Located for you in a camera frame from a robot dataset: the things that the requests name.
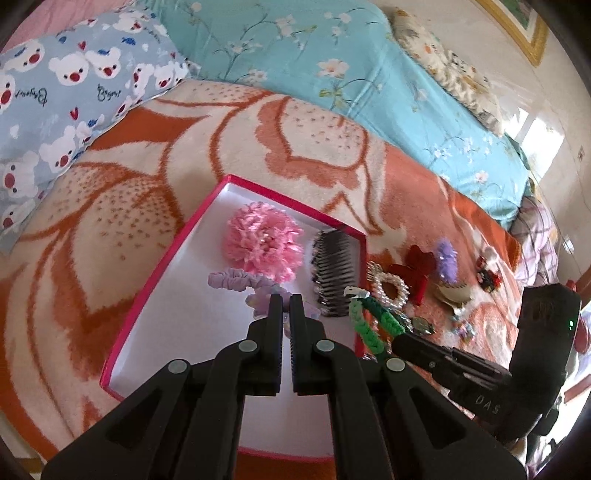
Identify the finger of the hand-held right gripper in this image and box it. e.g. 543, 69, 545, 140
392, 333, 512, 380
402, 352, 472, 398

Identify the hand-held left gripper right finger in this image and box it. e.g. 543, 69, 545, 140
290, 294, 527, 480

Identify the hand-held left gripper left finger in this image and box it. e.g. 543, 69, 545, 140
41, 294, 284, 480

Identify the pastel beaded bracelet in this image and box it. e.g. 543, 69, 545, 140
450, 318, 478, 343

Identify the small wristwatch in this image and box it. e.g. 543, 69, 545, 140
406, 316, 437, 336

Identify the tan hair claw clip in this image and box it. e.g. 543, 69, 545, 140
434, 281, 472, 319

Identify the green braided cord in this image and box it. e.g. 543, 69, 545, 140
344, 285, 415, 357

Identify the light purple scrunchie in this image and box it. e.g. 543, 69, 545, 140
207, 268, 321, 334

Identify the red velvet bow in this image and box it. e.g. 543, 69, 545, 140
387, 244, 438, 306

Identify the pink cardboard box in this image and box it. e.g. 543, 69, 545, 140
99, 174, 369, 463

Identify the purple fluffy hair tie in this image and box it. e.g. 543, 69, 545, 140
434, 239, 459, 283

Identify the white pearl hair tie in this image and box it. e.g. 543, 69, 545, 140
367, 262, 410, 309

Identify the dark hair comb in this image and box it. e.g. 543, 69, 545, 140
308, 229, 357, 318

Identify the pink flower hair accessory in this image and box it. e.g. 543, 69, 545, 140
225, 202, 305, 283

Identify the small red black hair clip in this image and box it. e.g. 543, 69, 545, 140
475, 256, 504, 291

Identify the plaid cloth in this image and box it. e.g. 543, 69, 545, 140
510, 196, 561, 287

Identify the orange and cream blanket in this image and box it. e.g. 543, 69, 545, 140
0, 79, 525, 480

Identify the teal floral quilt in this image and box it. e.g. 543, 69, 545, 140
139, 0, 532, 232

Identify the cream patterned pillow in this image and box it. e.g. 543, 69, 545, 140
392, 7, 506, 137

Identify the blue bear print pillow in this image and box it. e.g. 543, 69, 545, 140
0, 9, 192, 254

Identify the pink cloth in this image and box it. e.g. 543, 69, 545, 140
7, 0, 139, 51

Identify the gold picture frame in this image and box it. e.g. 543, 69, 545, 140
475, 0, 550, 68

